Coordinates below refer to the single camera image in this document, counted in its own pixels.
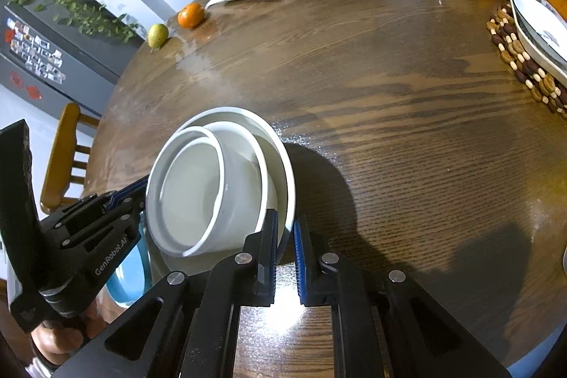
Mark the blue-rimmed white bowl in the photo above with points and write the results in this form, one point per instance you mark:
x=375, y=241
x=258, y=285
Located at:
x=542, y=32

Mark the white straight-sided bowl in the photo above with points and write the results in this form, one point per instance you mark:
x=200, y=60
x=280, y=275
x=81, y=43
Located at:
x=190, y=192

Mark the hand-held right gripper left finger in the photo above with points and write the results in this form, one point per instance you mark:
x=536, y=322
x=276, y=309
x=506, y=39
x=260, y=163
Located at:
x=268, y=254

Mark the grey refrigerator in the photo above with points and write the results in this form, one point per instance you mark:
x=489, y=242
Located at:
x=79, y=72

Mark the cluster of fridge photos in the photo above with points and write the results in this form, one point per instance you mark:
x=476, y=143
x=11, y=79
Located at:
x=35, y=54

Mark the medium white bowl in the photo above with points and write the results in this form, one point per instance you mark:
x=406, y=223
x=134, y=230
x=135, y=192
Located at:
x=248, y=141

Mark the large white bowl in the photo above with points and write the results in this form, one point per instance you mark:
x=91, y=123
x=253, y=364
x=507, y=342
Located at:
x=283, y=183

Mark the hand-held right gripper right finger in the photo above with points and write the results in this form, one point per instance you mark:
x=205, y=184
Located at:
x=303, y=263

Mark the person's left hand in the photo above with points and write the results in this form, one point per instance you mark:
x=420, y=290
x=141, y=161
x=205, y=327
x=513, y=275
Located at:
x=53, y=345

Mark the red paper decoration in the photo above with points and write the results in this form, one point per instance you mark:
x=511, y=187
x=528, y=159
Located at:
x=33, y=91
x=17, y=79

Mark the wooden chair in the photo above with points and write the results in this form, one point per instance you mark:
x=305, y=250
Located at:
x=66, y=130

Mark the white dish on beaded trivet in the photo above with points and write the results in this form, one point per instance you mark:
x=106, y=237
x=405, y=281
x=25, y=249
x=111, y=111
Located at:
x=514, y=50

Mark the green pear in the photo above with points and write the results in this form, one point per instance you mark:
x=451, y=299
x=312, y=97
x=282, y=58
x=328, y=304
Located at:
x=158, y=35

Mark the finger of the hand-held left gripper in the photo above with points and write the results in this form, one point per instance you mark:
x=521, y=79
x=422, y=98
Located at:
x=128, y=193

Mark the blue plate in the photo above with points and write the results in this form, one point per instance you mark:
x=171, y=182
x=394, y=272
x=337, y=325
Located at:
x=128, y=271

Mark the green vine plant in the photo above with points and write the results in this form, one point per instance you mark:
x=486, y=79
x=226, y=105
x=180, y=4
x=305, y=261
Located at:
x=79, y=12

